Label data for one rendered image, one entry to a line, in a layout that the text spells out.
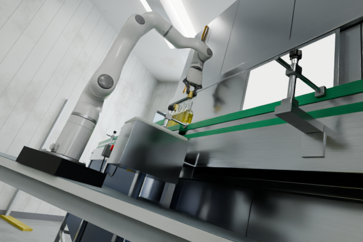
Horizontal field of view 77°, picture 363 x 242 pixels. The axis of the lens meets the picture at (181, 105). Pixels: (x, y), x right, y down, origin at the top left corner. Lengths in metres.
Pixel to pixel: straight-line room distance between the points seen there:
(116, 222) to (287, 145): 0.54
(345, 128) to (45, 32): 3.66
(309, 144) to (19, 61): 3.42
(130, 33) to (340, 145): 1.02
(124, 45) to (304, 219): 1.04
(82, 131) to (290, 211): 0.84
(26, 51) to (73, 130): 2.67
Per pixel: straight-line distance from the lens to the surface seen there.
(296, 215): 0.82
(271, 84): 1.05
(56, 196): 0.99
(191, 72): 1.42
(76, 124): 1.08
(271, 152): 0.64
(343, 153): 0.55
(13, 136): 3.65
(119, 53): 1.21
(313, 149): 0.57
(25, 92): 3.64
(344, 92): 0.63
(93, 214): 0.86
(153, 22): 1.40
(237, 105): 1.14
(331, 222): 0.77
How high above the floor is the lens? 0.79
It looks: 22 degrees up
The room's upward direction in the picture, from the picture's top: 18 degrees clockwise
